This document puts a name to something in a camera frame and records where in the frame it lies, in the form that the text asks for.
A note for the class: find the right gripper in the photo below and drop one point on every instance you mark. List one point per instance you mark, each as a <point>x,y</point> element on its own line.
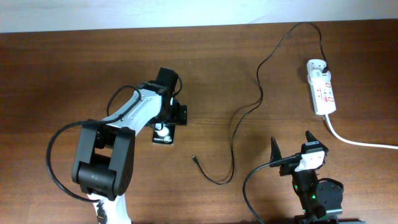
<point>275,153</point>

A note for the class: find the white power strip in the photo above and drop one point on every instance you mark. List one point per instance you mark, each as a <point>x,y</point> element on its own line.
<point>322,93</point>

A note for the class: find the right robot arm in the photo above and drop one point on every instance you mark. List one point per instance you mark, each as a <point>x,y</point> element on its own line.
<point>320,199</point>

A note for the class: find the white USB charger adapter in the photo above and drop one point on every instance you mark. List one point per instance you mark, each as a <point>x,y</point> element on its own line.
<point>316,70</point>

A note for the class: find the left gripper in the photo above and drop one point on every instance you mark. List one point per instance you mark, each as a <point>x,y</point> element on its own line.
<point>179,115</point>

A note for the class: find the black Samsung flip phone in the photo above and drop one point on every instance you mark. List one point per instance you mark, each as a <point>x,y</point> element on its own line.
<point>163,134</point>

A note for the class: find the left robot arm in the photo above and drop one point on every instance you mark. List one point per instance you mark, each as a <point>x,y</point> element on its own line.
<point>104,159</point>

